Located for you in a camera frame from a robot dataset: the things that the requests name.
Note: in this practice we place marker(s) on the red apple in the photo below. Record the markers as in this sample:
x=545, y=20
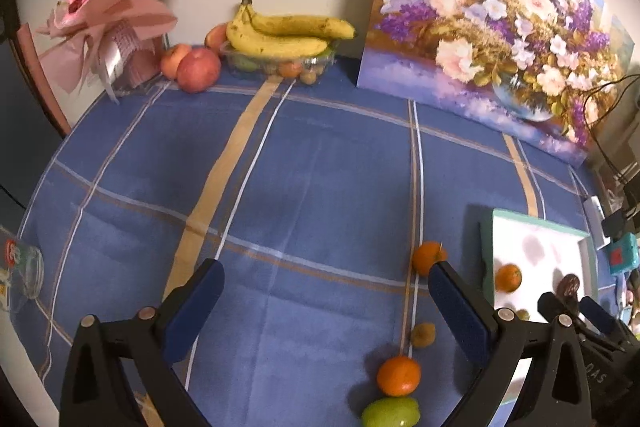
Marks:
x=171, y=61
x=199, y=69
x=216, y=36

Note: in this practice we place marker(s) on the white power strip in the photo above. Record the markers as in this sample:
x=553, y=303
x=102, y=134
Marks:
x=595, y=212

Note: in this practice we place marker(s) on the yellow banana bunch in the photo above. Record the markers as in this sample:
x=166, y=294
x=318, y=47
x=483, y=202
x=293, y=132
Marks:
x=285, y=27

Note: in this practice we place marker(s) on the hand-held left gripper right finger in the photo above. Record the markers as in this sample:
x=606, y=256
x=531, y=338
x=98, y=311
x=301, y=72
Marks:
x=457, y=312

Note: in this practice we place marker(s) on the white tray with teal rim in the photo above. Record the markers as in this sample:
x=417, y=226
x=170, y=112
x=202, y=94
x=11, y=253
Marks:
x=540, y=247

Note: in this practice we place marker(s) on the green jujube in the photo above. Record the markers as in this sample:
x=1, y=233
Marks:
x=390, y=413

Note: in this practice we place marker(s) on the teal cube clock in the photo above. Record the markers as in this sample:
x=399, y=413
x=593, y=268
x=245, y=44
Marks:
x=622, y=252

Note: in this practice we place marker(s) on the clear plastic fruit container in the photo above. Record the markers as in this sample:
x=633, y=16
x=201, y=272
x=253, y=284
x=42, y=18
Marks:
x=280, y=68

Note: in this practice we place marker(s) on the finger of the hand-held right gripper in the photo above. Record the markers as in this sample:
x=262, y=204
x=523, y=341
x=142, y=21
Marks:
x=550, y=302
x=597, y=313

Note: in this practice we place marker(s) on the blue plaid tablecloth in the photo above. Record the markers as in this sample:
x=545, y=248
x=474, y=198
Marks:
x=300, y=207

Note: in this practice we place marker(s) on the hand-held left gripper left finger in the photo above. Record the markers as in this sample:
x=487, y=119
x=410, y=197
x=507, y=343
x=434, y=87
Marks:
x=195, y=307

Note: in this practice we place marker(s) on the orange tangerine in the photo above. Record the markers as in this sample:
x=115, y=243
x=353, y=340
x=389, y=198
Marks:
x=426, y=257
x=508, y=278
x=398, y=375

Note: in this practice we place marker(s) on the clutter of small accessories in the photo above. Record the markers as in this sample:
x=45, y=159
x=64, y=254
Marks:
x=631, y=302

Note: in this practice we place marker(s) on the flower painting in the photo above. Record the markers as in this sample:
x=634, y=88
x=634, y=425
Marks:
x=475, y=7

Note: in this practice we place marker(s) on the pink flower bouquet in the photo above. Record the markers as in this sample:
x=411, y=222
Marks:
x=100, y=17

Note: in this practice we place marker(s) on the brown wooden frame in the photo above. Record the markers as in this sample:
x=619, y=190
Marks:
x=37, y=77

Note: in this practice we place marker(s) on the dark brown passion fruit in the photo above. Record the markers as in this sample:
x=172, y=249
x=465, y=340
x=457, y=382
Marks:
x=569, y=284

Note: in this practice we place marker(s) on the black charger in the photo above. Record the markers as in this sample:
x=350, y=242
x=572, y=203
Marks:
x=615, y=222

